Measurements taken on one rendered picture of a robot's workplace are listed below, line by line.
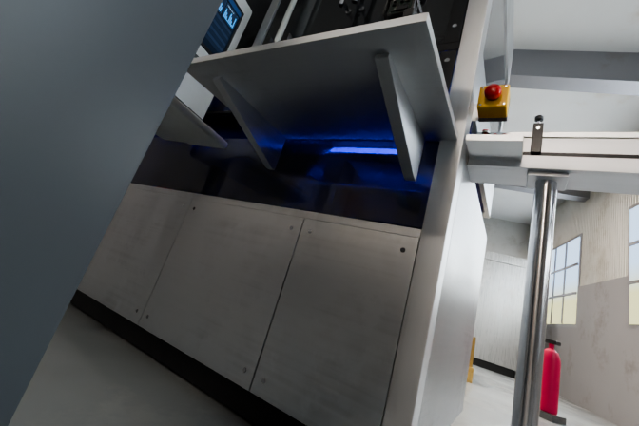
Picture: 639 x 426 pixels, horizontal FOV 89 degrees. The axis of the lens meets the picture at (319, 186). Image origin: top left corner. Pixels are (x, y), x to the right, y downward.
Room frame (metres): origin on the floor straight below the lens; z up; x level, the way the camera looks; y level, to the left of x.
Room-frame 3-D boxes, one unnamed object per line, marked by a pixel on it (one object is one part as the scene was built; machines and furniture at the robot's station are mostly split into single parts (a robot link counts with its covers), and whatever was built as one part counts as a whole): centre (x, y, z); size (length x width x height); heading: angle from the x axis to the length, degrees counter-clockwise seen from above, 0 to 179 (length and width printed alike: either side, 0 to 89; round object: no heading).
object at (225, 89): (0.97, 0.28, 0.79); 0.34 x 0.03 x 0.13; 146
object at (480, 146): (0.78, -0.42, 0.87); 0.14 x 0.13 x 0.02; 146
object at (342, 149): (1.36, 0.54, 0.73); 1.98 x 0.01 x 0.25; 56
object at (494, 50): (1.17, -0.60, 1.50); 0.85 x 0.01 x 0.59; 146
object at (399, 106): (0.68, -0.14, 0.79); 0.34 x 0.03 x 0.13; 146
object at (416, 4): (0.61, -0.07, 1.06); 0.09 x 0.08 x 0.12; 146
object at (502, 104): (0.75, -0.39, 0.99); 0.08 x 0.07 x 0.07; 146
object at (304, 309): (1.75, 0.24, 0.44); 2.06 x 1.00 x 0.88; 56
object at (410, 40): (0.83, 0.06, 0.87); 0.70 x 0.48 x 0.02; 56
